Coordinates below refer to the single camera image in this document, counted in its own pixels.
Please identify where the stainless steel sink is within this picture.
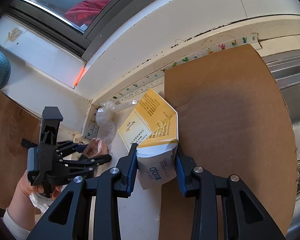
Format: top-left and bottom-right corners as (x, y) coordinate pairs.
(263, 50), (300, 239)

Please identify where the brown cardboard sheet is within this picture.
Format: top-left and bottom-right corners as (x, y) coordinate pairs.
(164, 44), (297, 234)

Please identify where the wooden cabinet door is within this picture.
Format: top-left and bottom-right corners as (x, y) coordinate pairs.
(0, 91), (40, 209)

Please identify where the person left hand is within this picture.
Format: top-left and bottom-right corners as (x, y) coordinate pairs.
(8, 172), (62, 227)

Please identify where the clear plastic wrap by wall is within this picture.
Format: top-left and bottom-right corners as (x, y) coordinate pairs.
(96, 100), (139, 146)

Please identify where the yellow white paper box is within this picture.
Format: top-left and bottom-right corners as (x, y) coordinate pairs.
(118, 89), (179, 190)

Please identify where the red cloth outside window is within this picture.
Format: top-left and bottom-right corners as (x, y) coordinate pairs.
(64, 0), (111, 27)

